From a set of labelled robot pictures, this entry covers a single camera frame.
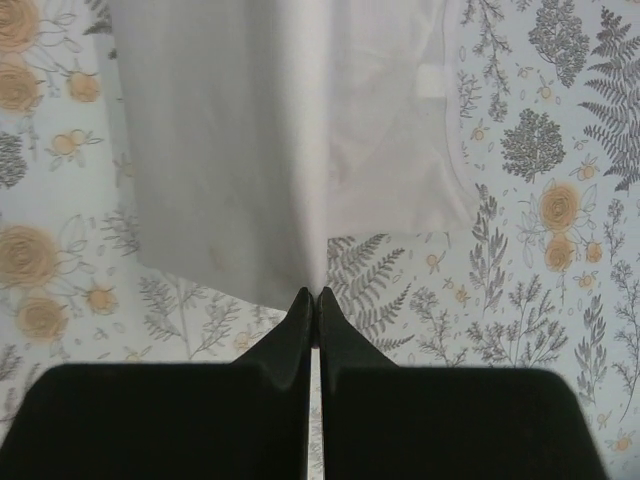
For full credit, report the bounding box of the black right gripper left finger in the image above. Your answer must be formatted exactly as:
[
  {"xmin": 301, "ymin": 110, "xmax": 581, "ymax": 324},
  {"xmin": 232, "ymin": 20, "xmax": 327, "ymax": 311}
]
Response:
[{"xmin": 1, "ymin": 290, "xmax": 314, "ymax": 479}]

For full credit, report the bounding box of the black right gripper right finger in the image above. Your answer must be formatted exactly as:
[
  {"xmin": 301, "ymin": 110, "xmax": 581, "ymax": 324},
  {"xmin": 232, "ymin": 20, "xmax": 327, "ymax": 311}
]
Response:
[{"xmin": 317, "ymin": 289, "xmax": 606, "ymax": 479}]

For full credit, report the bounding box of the white t shirt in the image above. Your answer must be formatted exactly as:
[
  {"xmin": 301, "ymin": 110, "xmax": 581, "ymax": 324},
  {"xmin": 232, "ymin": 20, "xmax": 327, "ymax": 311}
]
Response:
[{"xmin": 109, "ymin": 1, "xmax": 478, "ymax": 309}]

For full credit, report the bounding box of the floral patterned table mat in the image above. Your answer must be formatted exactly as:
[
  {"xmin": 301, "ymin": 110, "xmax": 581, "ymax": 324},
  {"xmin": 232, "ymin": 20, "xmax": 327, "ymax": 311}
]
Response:
[{"xmin": 1, "ymin": 1, "xmax": 639, "ymax": 479}]

